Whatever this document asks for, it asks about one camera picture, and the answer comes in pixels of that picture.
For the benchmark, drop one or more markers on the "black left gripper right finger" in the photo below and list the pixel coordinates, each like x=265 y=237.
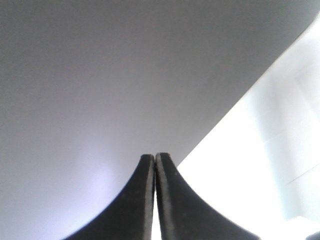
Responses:
x=183 y=214

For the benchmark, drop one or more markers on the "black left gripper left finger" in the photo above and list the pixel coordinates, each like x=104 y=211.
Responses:
x=130 y=215

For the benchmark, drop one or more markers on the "dark grey fridge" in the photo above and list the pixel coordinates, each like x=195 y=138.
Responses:
x=88 y=86

